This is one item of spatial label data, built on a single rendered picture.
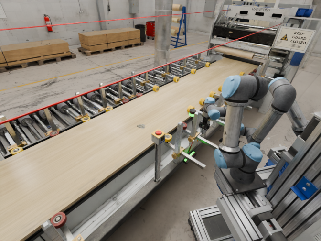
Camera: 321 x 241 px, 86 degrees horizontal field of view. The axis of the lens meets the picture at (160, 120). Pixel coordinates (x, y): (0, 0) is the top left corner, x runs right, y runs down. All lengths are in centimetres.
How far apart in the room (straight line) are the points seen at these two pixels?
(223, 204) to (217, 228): 77
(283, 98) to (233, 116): 36
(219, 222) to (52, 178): 153
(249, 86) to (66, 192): 128
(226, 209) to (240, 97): 68
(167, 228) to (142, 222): 28
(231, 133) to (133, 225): 153
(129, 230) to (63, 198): 97
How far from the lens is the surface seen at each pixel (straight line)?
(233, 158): 108
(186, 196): 232
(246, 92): 97
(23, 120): 239
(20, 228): 139
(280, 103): 125
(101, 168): 144
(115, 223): 142
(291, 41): 377
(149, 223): 216
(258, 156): 114
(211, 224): 200
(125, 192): 161
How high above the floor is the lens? 199
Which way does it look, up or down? 37 degrees down
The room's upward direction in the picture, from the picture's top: 2 degrees clockwise
